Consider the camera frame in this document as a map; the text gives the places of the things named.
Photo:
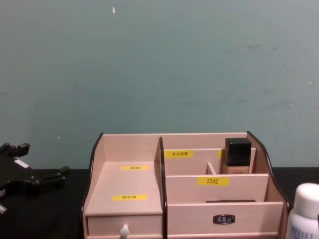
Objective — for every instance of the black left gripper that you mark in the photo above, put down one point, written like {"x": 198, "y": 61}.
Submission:
{"x": 13, "y": 178}

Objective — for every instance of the black table cloth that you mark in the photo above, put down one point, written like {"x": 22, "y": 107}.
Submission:
{"x": 49, "y": 219}

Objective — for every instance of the wooden drawer with white knob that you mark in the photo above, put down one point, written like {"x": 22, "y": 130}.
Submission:
{"x": 139, "y": 224}

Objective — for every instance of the pale wooden desk organizer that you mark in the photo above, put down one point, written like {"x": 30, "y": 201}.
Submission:
{"x": 224, "y": 216}

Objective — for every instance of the foundation bottle with black cap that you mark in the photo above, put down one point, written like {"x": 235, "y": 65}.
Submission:
{"x": 238, "y": 156}

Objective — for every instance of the white plastic bottle white cap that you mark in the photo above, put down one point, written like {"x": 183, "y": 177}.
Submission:
{"x": 304, "y": 211}

